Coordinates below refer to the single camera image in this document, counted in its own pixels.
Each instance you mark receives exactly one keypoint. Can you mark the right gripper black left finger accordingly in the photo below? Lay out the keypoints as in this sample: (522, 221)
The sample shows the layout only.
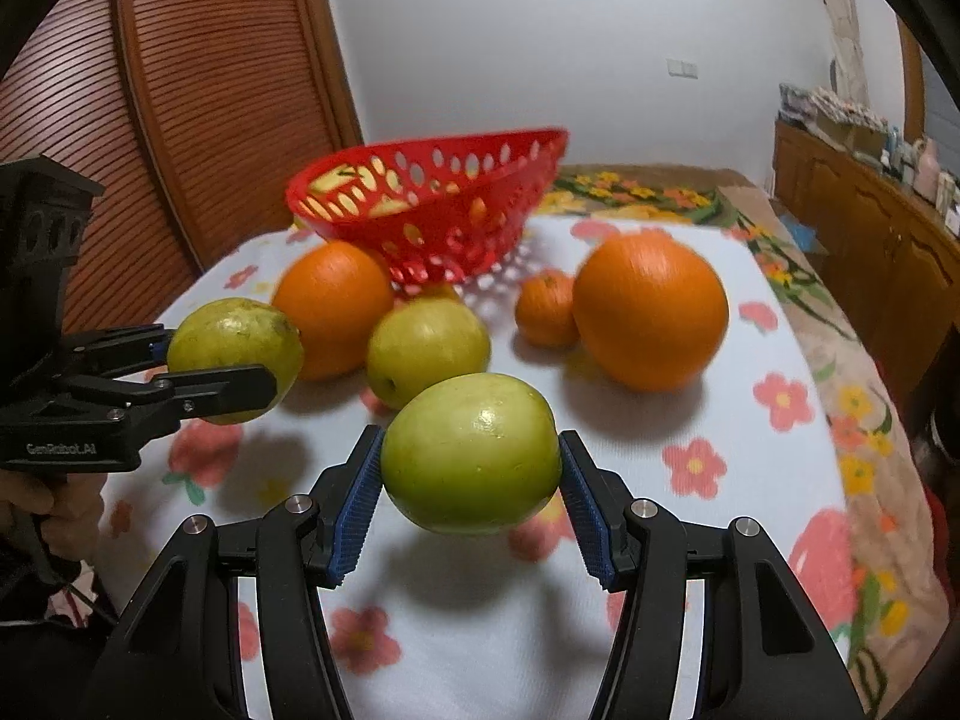
(176, 653)

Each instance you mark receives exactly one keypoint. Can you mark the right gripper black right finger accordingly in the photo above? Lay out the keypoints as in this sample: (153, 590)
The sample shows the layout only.
(765, 652)

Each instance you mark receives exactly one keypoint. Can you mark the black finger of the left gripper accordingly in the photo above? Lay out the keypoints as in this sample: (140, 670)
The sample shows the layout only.
(234, 392)
(116, 352)

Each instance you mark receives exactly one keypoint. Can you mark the yellow-green guava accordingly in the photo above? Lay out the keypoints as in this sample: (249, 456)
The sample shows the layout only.
(238, 332)

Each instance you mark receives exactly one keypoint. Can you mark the medium orange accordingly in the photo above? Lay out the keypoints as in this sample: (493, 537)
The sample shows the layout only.
(335, 296)

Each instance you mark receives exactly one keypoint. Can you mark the small green guava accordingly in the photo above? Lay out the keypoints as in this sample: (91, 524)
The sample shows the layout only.
(473, 454)

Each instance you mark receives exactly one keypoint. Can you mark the large orange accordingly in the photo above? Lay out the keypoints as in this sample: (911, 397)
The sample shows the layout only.
(650, 311)

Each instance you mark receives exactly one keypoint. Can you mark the person's left hand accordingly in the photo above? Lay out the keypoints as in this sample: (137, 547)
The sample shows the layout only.
(70, 510)

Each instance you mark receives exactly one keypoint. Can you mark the floral bed blanket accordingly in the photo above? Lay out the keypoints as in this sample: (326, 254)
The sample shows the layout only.
(894, 598)

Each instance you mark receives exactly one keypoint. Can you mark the green guava middle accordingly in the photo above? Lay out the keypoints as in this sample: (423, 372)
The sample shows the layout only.
(422, 343)

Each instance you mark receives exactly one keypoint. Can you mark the yellow plush toy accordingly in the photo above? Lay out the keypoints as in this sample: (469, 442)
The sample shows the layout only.
(349, 192)

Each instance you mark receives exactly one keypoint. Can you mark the brown louvered wardrobe door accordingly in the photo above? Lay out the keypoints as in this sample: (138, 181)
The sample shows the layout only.
(191, 115)

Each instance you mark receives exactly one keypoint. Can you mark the red perforated plastic basket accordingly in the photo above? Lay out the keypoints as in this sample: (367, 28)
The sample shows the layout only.
(474, 194)

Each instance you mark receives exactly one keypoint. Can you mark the small tangerine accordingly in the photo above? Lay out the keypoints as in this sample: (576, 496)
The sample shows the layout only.
(544, 310)

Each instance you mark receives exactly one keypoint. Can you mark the wooden sideboard cabinet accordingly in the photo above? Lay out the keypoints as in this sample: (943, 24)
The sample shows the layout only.
(890, 265)

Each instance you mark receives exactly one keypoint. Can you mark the pink jug on sideboard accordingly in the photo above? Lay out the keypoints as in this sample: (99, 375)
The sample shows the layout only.
(926, 176)

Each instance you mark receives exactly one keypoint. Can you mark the beige curtain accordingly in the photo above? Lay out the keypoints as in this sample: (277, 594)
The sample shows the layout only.
(851, 78)

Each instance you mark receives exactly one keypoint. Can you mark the white wall switch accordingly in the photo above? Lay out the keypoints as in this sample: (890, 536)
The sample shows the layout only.
(681, 69)

